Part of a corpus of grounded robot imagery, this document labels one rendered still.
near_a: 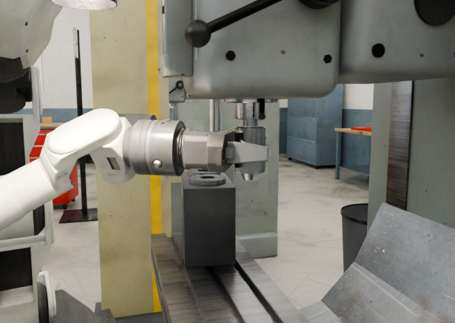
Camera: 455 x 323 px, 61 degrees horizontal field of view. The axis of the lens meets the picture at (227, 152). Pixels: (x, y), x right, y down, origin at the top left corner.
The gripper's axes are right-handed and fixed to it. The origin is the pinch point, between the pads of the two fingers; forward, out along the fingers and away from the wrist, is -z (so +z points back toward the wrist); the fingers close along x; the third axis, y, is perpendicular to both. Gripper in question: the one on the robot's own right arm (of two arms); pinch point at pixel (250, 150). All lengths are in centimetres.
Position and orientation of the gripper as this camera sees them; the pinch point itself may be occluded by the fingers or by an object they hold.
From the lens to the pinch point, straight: 59.5
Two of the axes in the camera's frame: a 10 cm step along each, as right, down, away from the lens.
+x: 1.7, -1.2, 9.8
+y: -0.2, 9.9, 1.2
